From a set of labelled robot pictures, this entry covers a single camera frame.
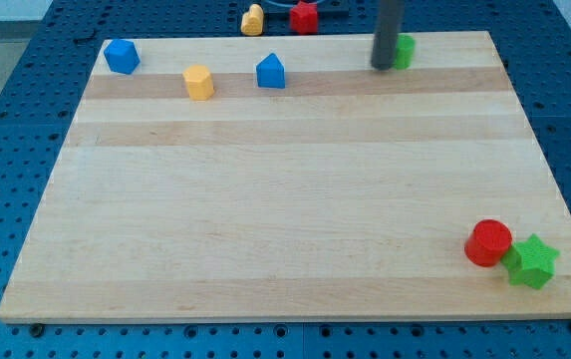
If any red star block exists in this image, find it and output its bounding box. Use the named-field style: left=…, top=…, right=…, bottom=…
left=289, top=0, right=319, bottom=35

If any green star block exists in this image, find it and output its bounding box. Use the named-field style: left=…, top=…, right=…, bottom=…
left=500, top=233, right=560, bottom=290

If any light wooden board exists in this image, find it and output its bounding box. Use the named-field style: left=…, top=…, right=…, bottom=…
left=0, top=31, right=571, bottom=324

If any blue triangular prism block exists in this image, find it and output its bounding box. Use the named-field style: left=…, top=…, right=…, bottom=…
left=255, top=53, right=286, bottom=89

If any yellow hexagon block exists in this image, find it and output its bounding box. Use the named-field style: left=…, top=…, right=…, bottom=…
left=182, top=65, right=214, bottom=101

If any yellow heart block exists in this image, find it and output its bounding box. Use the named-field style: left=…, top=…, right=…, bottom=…
left=240, top=4, right=264, bottom=36

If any green cylinder block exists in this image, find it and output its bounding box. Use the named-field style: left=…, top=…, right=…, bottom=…
left=394, top=34, right=416, bottom=70

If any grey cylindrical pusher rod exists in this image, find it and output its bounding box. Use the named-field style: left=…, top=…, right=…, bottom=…
left=370, top=0, right=405, bottom=71

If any blue pentagon block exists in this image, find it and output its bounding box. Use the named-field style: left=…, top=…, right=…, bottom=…
left=104, top=39, right=140, bottom=75

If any red cylinder block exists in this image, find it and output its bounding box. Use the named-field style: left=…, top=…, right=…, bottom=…
left=464, top=219, right=512, bottom=267

